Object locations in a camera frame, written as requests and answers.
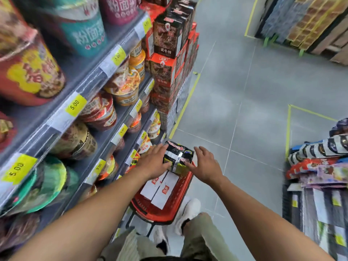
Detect person's right forearm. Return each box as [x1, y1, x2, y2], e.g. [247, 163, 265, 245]
[209, 175, 336, 261]

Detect white sneaker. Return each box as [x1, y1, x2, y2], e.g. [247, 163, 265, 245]
[174, 198, 202, 236]
[153, 227, 170, 256]

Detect person's left forearm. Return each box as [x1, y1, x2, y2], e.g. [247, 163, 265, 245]
[8, 163, 150, 261]

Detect black noodle multipack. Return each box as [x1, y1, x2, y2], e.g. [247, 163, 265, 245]
[163, 140, 194, 176]

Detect pile of assorted snack packets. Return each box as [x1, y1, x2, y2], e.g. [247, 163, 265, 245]
[285, 117, 348, 189]

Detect grey store shelving unit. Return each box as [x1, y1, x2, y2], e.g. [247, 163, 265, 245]
[0, 8, 166, 242]

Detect black white display stand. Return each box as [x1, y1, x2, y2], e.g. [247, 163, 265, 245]
[282, 177, 348, 261]

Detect person's right hand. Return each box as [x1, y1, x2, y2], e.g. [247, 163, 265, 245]
[185, 146, 224, 186]

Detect yellow white noodle bowls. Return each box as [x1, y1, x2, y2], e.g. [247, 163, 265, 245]
[147, 113, 161, 140]

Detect stack of red black boxes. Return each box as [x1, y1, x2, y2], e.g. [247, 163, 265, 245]
[139, 0, 200, 133]

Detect green noodle bowls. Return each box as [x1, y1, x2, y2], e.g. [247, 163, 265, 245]
[0, 156, 80, 216]

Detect orange white noodle bowls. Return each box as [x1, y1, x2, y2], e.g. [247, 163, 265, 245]
[104, 57, 141, 107]

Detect orange noodle cups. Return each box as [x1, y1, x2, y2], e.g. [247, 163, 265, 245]
[129, 41, 146, 82]

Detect brown cardboard cartons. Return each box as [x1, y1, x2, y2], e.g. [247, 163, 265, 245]
[310, 13, 348, 66]

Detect teal noodle cup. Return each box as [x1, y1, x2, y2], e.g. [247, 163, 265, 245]
[45, 0, 108, 58]

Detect magenta noodle cup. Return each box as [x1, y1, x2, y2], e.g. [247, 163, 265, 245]
[99, 0, 140, 26]

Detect dark red noodle bowl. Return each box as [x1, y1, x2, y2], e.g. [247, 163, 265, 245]
[0, 111, 17, 153]

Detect purple brown noodle bowls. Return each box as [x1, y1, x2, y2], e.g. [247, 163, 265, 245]
[0, 213, 42, 253]

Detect white flat box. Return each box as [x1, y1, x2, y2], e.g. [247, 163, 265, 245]
[151, 172, 180, 210]
[140, 171, 168, 201]

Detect pallet of wrapped goods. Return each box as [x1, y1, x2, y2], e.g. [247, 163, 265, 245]
[255, 0, 348, 50]

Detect person's left hand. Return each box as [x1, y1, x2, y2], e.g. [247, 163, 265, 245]
[135, 144, 172, 183]

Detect large red noodle bowl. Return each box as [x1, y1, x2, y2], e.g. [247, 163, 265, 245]
[0, 0, 66, 107]

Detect orange red noodle bowls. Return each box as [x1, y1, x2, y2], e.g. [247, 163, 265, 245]
[96, 99, 153, 185]

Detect red shopping basket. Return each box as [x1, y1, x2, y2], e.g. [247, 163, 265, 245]
[128, 160, 194, 238]

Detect khaki trousers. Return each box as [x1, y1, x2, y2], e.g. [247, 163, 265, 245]
[99, 213, 238, 261]

